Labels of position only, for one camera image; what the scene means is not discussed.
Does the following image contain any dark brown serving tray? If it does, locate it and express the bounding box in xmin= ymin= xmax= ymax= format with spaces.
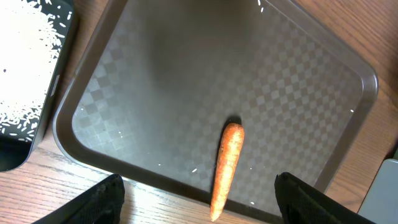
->
xmin=53 ymin=0 xmax=377 ymax=223

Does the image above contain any grey dishwasher rack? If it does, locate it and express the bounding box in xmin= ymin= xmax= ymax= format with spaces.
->
xmin=358 ymin=159 xmax=398 ymax=224

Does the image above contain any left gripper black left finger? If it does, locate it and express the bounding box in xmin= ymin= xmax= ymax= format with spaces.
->
xmin=34 ymin=174 xmax=125 ymax=224

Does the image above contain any black plastic tray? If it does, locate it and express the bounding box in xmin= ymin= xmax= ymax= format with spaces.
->
xmin=0 ymin=0 xmax=79 ymax=172

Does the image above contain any orange carrot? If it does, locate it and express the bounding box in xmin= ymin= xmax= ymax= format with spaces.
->
xmin=210 ymin=123 xmax=244 ymax=222

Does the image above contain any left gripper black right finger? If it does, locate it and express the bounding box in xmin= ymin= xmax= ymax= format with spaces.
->
xmin=274 ymin=172 xmax=374 ymax=224

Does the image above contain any pile of white rice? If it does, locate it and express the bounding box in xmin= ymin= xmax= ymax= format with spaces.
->
xmin=0 ymin=0 xmax=74 ymax=142

